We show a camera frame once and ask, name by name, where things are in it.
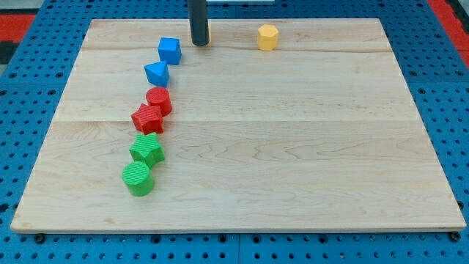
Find yellow hexagon block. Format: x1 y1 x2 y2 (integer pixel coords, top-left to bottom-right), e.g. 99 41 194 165
257 24 279 51

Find red cylinder block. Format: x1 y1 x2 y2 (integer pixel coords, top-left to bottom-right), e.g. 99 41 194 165
145 87 172 117

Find red star block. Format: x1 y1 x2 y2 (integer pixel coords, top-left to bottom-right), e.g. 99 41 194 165
131 103 164 135

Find light wooden board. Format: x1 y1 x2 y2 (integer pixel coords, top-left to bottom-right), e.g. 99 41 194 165
11 18 466 234

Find green star block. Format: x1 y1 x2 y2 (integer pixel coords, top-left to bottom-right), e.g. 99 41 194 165
129 133 166 169

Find blue triangle block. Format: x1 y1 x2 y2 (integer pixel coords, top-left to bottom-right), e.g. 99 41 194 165
144 61 170 87

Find blue cube block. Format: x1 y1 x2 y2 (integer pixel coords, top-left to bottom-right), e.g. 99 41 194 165
158 37 182 65

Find green cylinder block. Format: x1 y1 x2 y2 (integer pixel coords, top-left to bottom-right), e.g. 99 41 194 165
122 161 155 197

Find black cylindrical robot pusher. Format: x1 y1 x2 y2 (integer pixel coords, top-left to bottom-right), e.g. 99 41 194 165
187 0 210 46

